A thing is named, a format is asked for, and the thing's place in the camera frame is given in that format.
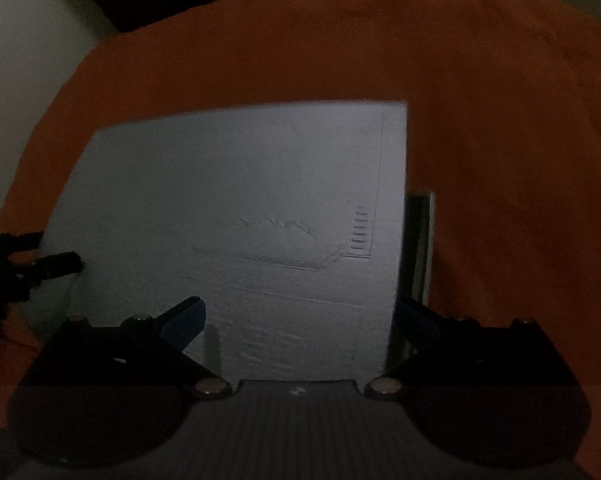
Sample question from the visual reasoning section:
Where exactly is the white cardboard box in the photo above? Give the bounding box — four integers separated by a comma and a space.
41, 101, 411, 382

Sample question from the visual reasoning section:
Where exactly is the black flat white-edged object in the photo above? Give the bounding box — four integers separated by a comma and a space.
402, 190, 437, 307

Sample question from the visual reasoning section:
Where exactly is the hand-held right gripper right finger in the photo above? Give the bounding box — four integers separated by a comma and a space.
365, 296, 580, 402

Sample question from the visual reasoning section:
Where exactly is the orange tablecloth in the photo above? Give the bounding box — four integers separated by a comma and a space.
0, 0, 601, 428

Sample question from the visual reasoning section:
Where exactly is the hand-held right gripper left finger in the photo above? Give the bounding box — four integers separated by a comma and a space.
28, 296, 234, 402

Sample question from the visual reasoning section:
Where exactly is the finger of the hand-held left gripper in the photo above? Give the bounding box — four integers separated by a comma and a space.
8, 251, 85, 282
0, 231, 45, 257

